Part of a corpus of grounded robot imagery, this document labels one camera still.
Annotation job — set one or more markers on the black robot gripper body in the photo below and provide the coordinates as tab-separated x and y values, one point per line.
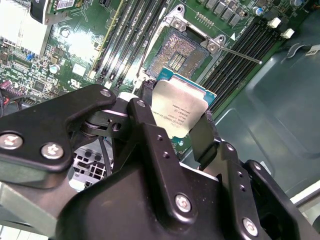
125	212

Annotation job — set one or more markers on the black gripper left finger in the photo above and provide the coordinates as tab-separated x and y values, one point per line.
37	130

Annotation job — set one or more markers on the silver CPU chip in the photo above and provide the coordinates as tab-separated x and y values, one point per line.
180	100

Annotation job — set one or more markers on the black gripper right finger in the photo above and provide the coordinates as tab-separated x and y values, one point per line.
231	165

